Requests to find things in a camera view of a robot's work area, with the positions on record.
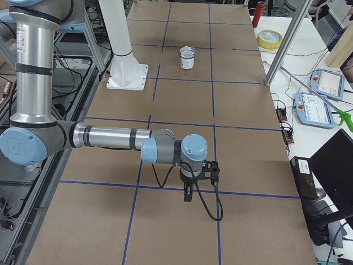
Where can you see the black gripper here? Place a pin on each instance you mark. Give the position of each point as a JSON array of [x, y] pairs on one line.
[[188, 182]]

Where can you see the clear glass funnel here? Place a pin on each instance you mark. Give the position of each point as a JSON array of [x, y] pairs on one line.
[[187, 53]]

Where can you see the white enamel cup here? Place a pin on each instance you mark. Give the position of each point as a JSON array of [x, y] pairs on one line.
[[186, 62]]

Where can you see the black computer box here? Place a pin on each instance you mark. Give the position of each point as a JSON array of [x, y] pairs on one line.
[[303, 178]]

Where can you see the black monitor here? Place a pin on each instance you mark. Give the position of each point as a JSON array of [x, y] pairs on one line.
[[332, 166]]

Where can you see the near teach pendant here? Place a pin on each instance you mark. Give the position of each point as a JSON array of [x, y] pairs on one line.
[[312, 111]]

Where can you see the teach pendant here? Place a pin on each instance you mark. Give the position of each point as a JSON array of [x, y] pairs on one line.
[[328, 83], [312, 111]]

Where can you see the yellow tape roll with plate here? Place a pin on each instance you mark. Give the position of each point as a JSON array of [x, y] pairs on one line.
[[269, 39]]

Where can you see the far teach pendant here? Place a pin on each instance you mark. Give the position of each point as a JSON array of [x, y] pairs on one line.
[[328, 83]]

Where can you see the red cylinder tube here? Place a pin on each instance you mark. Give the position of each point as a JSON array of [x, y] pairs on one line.
[[257, 14]]

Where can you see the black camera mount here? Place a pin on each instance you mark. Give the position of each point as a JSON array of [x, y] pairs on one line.
[[210, 171]]

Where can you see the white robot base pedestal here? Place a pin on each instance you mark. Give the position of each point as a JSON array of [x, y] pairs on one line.
[[126, 72]]

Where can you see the green handled reach grabber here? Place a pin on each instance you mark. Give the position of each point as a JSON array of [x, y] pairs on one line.
[[345, 117]]

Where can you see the aluminium frame post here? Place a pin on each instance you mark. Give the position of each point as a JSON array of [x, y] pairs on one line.
[[291, 31]]

